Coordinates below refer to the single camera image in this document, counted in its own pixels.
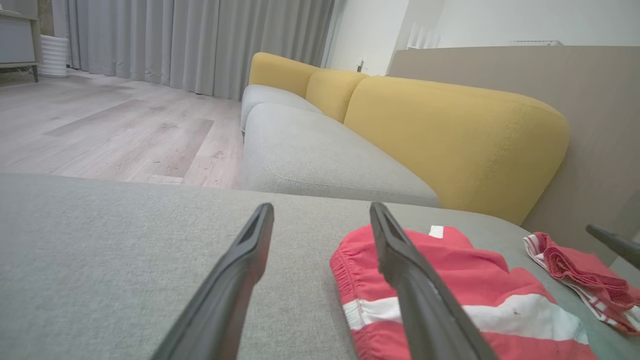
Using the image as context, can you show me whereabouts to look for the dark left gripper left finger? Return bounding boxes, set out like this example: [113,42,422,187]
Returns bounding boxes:
[150,202,275,360]

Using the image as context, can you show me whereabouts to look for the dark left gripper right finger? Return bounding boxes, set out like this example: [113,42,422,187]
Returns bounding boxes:
[369,201,501,360]

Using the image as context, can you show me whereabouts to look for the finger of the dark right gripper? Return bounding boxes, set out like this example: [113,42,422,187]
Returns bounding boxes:
[586,224,640,271]

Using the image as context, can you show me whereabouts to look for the red jersey with white sleeves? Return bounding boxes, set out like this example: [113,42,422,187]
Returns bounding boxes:
[522,232,640,337]

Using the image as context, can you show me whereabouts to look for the red shorts with white stripe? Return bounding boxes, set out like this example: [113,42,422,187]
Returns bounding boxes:
[330,224,601,360]

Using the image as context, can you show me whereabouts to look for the large grey sofa ottoman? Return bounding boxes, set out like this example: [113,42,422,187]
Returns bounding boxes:
[0,172,640,360]

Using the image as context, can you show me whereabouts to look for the beige partition panel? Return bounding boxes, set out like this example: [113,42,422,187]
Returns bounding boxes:
[387,46,640,266]

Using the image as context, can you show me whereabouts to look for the wide yellow sofa backrest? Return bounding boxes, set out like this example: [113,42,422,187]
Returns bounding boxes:
[344,76,571,226]

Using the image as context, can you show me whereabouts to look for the grey sofa seat cushion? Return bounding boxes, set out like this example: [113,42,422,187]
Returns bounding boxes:
[241,102,441,208]
[241,84,323,132]

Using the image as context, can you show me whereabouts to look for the small yellow sofa backrest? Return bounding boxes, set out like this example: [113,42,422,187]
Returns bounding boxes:
[305,69,371,124]
[248,52,321,99]

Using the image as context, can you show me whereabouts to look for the grey pleated curtain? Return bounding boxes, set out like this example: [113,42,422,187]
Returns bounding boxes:
[52,0,336,101]

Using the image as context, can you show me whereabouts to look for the white ribbed bin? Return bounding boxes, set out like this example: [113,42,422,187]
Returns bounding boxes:
[39,34,70,78]

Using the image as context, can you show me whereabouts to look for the grey wooden cabinet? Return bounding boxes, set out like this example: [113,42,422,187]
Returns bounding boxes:
[0,10,43,83]

